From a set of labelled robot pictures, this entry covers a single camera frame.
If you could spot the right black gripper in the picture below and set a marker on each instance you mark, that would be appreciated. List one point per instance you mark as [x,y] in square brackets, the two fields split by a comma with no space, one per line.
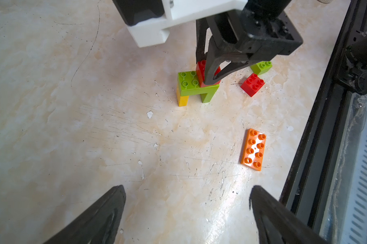
[240,38]

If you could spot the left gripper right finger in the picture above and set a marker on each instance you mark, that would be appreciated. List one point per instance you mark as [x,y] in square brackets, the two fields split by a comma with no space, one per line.
[276,224]

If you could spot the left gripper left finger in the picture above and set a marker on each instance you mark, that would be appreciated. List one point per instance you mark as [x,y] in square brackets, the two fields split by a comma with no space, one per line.
[98,224]

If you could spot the red lego brick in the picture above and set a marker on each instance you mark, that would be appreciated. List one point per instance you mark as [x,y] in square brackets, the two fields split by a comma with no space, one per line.
[252,84]
[200,69]

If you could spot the long green lego brick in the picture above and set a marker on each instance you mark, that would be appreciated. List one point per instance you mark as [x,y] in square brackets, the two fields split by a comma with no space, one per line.
[189,85]

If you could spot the small green lego brick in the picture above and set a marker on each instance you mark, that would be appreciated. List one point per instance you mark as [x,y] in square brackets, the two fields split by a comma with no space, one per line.
[261,67]
[207,97]

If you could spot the yellow lego brick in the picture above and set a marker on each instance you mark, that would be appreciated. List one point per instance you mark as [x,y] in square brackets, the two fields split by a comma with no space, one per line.
[181,100]

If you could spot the orange long lego brick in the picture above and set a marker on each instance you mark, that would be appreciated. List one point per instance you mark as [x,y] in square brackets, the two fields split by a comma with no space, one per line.
[253,149]

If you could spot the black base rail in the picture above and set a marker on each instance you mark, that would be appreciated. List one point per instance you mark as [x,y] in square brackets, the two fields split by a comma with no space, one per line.
[308,183]

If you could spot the white slotted cable duct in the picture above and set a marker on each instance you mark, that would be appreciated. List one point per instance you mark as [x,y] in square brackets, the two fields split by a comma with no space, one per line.
[354,229]

